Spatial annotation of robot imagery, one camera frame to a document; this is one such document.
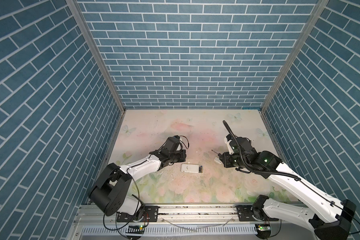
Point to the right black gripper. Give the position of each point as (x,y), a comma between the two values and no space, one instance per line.
(225,159)

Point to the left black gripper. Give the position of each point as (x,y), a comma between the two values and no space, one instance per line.
(183,155)

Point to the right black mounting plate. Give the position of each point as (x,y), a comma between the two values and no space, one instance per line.
(247,214)

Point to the black mounting plate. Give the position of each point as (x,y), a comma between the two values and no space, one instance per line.
(247,214)
(148,214)

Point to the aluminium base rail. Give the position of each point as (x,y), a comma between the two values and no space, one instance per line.
(183,222)

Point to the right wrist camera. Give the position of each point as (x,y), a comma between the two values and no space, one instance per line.
(227,141)

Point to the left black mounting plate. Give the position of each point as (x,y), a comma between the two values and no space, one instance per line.
(148,214)

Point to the aluminium corner post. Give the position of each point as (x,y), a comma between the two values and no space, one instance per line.
(306,30)
(83,26)

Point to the white remote control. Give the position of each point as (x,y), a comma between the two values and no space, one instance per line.
(192,168)

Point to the right aluminium corner post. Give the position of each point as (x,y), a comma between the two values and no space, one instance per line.
(306,30)

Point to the white battery cover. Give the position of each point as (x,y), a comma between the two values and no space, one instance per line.
(217,160)

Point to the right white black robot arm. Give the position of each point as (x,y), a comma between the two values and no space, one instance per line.
(327,217)

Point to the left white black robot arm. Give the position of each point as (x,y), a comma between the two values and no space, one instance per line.
(110,191)

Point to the left aluminium corner post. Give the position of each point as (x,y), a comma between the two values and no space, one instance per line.
(83,26)

